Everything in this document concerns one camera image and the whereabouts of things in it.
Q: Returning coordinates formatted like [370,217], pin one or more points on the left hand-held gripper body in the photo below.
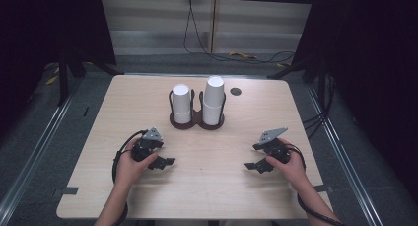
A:
[146,146]

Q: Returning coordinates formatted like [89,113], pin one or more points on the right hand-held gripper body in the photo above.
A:
[274,148]

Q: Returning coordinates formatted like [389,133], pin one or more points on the dark brown cup holder rack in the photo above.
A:
[196,119]

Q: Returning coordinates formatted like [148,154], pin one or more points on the stack of white paper cups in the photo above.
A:
[213,97]
[181,102]

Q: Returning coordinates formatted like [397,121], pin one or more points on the person's right hand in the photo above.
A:
[292,170]

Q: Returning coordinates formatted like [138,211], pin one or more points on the person's left hand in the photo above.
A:
[128,168]

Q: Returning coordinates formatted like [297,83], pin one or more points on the grey tape strip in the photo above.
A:
[69,190]
[321,188]

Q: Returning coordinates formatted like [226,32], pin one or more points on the round dark table grommet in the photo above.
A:
[235,91]

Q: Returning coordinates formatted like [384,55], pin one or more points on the black metal stand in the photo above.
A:
[307,69]
[63,81]

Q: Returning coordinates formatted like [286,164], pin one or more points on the yellow floor scrap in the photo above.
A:
[243,55]

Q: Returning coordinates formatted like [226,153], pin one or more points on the yellow floor tape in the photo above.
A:
[52,80]

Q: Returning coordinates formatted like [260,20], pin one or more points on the dark curtain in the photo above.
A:
[371,71]
[49,22]

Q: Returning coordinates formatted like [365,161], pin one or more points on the metal floor rail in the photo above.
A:
[36,157]
[345,160]

